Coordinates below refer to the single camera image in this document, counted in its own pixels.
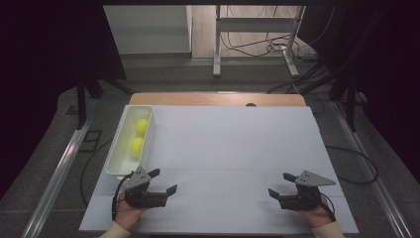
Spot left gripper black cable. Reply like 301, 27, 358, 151
111, 171, 136, 222

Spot looped black floor cable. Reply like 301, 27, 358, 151
324, 145, 380, 185

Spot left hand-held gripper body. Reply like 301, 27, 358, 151
124, 166, 169, 209

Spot person's right hand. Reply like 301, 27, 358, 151
294, 195, 335, 229

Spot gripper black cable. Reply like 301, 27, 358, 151
317, 192, 338, 223
111, 171, 136, 222

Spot white plastic bin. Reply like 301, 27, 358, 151
104, 104, 158, 181

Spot person's left hand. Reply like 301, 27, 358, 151
113, 190, 151, 233

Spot white table sheet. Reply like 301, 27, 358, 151
78, 104, 361, 235

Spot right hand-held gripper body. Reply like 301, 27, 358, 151
278, 170, 337, 212

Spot dark floor socket plate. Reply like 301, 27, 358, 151
78, 129, 103, 154

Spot tangled black floor cables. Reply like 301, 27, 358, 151
220, 31, 319, 64

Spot yellow tennis ball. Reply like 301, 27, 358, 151
134, 118, 150, 137
128, 137, 146, 159

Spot dark curtain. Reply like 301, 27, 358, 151
297, 0, 420, 186
0, 0, 129, 200

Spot black metal stand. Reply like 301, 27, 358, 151
298, 62, 368, 133
64, 69, 135, 131

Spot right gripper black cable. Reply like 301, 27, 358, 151
317, 192, 338, 223

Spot white cabinet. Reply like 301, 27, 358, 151
103, 4, 193, 56

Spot wooden table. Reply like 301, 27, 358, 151
128, 92, 307, 108

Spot thin black floor cable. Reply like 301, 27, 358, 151
79, 137, 114, 209

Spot aluminium floor rail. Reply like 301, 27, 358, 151
20, 98, 100, 238
331, 100, 414, 238

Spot white metal stand frame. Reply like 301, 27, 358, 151
212, 4, 307, 79

